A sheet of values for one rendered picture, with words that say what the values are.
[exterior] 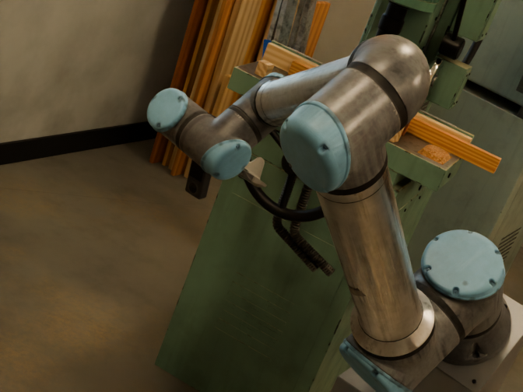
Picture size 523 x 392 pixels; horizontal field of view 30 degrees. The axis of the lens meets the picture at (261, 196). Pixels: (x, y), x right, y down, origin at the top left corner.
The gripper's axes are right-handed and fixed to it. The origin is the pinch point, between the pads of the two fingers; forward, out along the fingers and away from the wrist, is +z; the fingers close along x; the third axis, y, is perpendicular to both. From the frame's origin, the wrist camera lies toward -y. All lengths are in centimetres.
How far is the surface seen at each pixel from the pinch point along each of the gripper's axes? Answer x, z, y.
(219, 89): 111, 132, 38
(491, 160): -35, 43, 36
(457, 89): -15, 49, 51
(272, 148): 11.6, 25.8, 12.1
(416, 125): -15, 38, 36
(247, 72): 23.3, 16.1, 25.6
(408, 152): -21.3, 27.3, 26.3
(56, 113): 144, 93, -4
